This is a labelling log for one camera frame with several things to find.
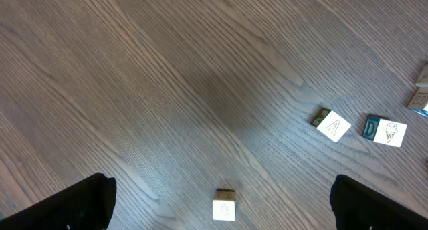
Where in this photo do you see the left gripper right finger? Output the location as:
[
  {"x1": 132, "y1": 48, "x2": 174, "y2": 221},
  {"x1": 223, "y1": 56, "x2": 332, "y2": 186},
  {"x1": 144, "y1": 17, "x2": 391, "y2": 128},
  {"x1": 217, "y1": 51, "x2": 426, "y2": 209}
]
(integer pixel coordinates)
[{"x1": 330, "y1": 175, "x2": 427, "y2": 230}]

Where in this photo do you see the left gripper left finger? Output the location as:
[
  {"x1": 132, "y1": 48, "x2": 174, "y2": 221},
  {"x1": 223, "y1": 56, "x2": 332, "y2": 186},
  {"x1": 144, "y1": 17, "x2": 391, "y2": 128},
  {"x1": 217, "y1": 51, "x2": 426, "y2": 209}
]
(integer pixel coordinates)
[{"x1": 1, "y1": 173, "x2": 117, "y2": 230}]

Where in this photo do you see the wooden block text top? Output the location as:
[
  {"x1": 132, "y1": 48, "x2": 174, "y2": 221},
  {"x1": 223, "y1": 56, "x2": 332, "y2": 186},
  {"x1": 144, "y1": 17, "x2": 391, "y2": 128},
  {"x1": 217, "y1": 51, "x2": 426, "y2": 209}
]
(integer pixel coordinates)
[{"x1": 362, "y1": 117, "x2": 407, "y2": 148}]

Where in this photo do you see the wooden block pencil picture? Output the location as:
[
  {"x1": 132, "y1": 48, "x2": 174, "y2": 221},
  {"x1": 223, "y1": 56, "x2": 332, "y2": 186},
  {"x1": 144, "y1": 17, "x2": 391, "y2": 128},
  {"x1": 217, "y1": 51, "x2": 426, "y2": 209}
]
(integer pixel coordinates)
[{"x1": 407, "y1": 88, "x2": 428, "y2": 117}]

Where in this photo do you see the wooden block red picture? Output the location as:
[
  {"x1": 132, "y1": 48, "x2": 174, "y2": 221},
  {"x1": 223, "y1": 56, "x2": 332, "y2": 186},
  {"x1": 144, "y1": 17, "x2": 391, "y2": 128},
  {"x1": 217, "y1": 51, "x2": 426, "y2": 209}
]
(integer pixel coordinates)
[{"x1": 213, "y1": 189, "x2": 235, "y2": 221}]

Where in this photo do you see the green letter wooden block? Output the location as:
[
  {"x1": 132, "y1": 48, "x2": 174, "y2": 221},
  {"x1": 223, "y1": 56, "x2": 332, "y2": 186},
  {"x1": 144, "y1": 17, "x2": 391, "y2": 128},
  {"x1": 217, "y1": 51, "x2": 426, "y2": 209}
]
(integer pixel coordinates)
[{"x1": 415, "y1": 64, "x2": 428, "y2": 88}]

